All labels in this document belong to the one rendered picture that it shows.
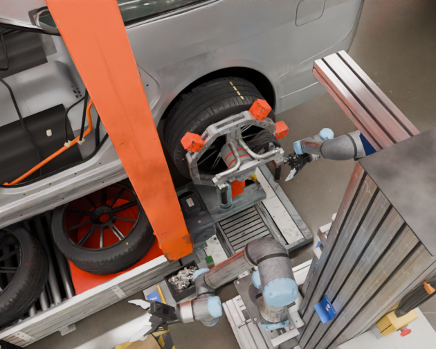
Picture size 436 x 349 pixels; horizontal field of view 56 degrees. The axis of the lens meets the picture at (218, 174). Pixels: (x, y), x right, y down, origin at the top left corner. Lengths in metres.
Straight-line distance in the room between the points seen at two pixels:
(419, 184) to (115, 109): 0.89
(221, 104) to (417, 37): 2.88
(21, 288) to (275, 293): 1.73
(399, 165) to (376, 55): 3.44
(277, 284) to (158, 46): 1.15
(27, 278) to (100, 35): 1.86
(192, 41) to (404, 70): 2.68
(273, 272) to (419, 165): 0.64
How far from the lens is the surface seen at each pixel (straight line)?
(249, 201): 2.98
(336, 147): 1.91
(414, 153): 0.99
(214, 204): 2.91
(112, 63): 1.23
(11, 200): 2.47
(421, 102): 4.04
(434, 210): 0.93
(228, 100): 2.19
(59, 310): 2.71
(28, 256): 2.78
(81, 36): 1.16
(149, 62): 1.96
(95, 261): 2.60
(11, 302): 2.75
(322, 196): 3.24
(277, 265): 1.41
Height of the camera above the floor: 2.78
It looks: 57 degrees down
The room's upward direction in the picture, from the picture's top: 7 degrees counter-clockwise
